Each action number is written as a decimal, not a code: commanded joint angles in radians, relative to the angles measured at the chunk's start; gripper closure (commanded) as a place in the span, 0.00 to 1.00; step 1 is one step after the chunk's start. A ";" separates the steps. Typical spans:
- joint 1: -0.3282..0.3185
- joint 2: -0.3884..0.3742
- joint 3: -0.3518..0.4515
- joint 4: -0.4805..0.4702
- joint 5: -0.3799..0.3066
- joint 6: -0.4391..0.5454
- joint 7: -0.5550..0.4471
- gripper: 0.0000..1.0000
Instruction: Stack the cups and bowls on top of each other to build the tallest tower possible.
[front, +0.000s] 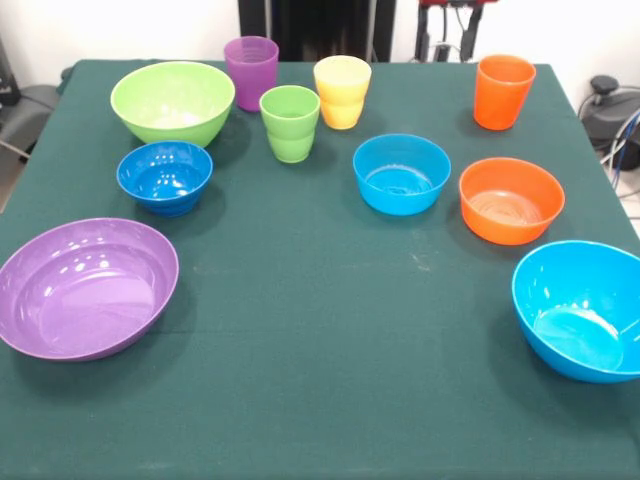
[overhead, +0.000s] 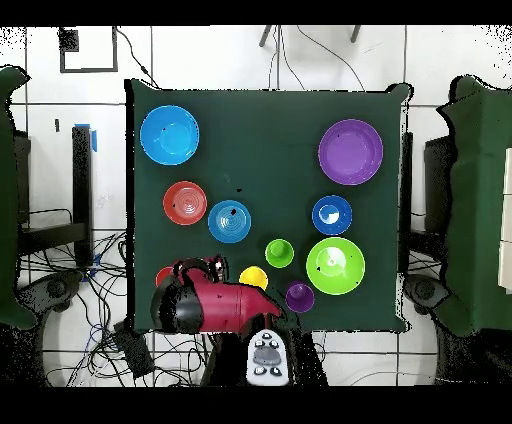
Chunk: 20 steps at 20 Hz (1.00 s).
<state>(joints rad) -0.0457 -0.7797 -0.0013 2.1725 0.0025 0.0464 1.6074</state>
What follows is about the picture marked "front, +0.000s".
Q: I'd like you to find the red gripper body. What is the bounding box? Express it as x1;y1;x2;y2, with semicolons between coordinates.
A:
418;0;501;8

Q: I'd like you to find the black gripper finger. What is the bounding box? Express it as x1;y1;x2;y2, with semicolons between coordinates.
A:
417;5;432;62
462;5;482;62

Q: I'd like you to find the small light blue bowl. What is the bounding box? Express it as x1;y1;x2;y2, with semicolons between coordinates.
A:
352;133;452;217

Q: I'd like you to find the large light blue bowl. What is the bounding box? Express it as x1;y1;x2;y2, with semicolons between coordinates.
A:
511;240;640;385

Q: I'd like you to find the orange cup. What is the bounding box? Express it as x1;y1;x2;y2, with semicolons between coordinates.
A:
473;54;537;132

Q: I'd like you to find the yellow cup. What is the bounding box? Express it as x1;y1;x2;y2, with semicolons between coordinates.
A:
313;55;373;131

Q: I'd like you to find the black floor stand base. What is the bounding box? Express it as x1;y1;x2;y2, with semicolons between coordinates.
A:
578;74;640;151
0;39;64;151

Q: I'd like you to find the green cup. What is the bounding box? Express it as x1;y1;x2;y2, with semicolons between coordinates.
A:
258;84;321;164

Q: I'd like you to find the orange bowl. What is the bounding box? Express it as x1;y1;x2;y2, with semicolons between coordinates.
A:
458;157;567;247

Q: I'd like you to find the purple cup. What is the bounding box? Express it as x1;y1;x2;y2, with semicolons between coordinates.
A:
223;35;280;113

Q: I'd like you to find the large green bowl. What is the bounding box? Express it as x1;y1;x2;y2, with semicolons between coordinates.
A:
110;60;236;149

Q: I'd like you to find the dark blue ribbed bowl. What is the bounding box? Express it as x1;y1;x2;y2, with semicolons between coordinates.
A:
116;140;214;218

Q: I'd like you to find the dark green tablecloth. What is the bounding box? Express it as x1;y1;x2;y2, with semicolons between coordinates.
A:
0;58;640;480

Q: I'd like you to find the large purple bowl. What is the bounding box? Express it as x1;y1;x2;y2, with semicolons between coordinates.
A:
0;217;180;362

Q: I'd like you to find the black pedestal column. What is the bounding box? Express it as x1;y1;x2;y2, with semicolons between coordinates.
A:
238;0;396;63

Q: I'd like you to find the tangle of floor cables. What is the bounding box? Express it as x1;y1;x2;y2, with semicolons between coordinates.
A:
599;112;640;221

